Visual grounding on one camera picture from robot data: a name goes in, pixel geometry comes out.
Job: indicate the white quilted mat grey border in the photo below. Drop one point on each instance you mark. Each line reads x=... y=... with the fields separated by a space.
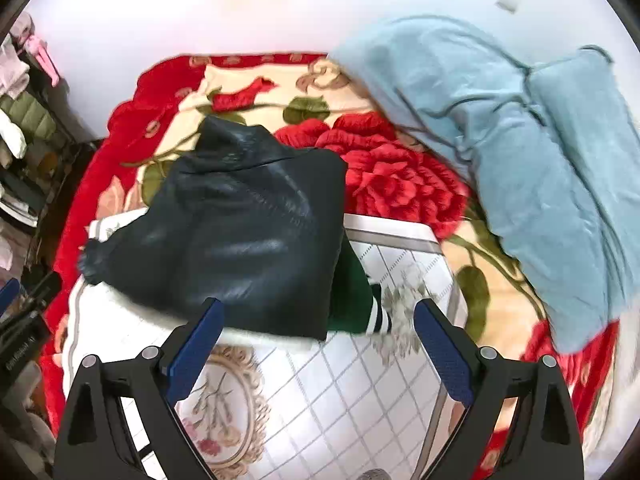
x=325 y=400

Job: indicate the pink clothes hanger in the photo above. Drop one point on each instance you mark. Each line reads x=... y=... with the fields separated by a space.
x=42 y=57

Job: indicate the light blue quilt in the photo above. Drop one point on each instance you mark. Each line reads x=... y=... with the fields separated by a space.
x=550 y=185

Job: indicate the green garment with striped cuffs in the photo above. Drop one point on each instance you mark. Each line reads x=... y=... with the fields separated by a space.
x=352 y=295

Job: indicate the black leather jacket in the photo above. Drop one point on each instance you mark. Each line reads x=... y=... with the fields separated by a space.
x=225 y=240

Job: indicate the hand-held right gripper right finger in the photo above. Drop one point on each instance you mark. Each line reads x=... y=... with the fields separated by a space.
x=442 y=350

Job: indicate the olive green puffer jacket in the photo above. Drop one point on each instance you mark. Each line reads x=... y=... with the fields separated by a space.
x=30 y=117

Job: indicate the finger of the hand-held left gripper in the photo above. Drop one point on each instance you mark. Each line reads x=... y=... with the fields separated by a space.
x=7 y=297

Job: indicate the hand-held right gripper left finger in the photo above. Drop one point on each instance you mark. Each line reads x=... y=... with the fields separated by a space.
x=197 y=347

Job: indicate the white wall socket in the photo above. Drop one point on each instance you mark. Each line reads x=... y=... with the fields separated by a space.
x=507 y=0

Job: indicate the pale pink hanging garment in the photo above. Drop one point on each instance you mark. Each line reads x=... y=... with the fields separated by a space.
x=12 y=67

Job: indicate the red floral blanket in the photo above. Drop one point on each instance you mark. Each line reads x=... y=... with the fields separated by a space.
x=400 y=175

